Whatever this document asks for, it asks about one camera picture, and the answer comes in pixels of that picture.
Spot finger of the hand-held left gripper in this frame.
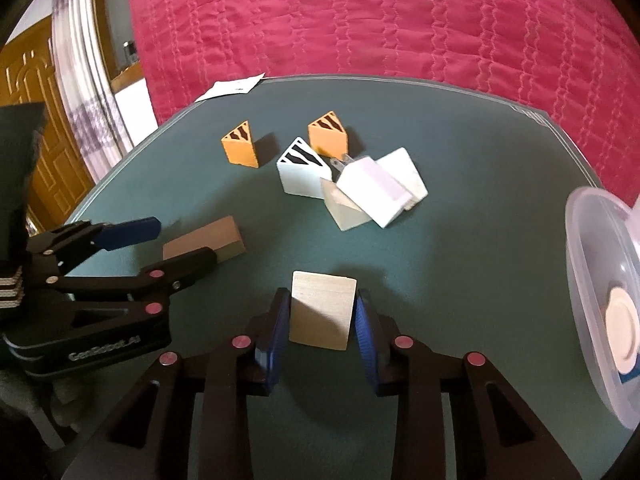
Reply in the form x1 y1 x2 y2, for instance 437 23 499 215
49 246 219 341
25 217 162 281

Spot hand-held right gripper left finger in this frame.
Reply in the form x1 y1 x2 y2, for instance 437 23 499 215
60 287 293 480

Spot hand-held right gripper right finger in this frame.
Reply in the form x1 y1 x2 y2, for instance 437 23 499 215
352 287 583 480

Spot brown wooden block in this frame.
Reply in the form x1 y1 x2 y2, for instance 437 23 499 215
162 215 247 264

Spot light wooden block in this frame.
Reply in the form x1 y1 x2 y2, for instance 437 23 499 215
289 270 358 352

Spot white black-striped triangular block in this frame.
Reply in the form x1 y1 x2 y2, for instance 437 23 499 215
276 136 333 200

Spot white rectangular block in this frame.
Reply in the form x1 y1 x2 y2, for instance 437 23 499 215
375 147 429 211
336 156 412 229

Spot clear plastic bowl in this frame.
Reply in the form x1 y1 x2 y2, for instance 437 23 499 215
565 186 640 429

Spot orange black-striped triangular block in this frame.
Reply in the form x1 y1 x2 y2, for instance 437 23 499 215
307 111 348 160
221 120 261 168

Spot white bedside cabinet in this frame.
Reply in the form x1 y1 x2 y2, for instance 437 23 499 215
110 65 159 147

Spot translucent triangular block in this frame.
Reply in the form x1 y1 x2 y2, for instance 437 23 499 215
320 177 373 232

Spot green table mat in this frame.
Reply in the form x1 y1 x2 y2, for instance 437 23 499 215
65 76 606 480

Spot brown wooden door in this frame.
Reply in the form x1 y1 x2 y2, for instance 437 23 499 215
0 15 96 226

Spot white purple curtain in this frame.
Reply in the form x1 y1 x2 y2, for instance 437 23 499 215
50 0 133 171

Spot white paper slip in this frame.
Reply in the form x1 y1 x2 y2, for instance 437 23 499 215
194 73 266 103

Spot white round disc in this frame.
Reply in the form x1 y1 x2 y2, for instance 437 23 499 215
603 287 640 375

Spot red quilted blanket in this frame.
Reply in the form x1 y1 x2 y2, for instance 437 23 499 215
124 0 640 211

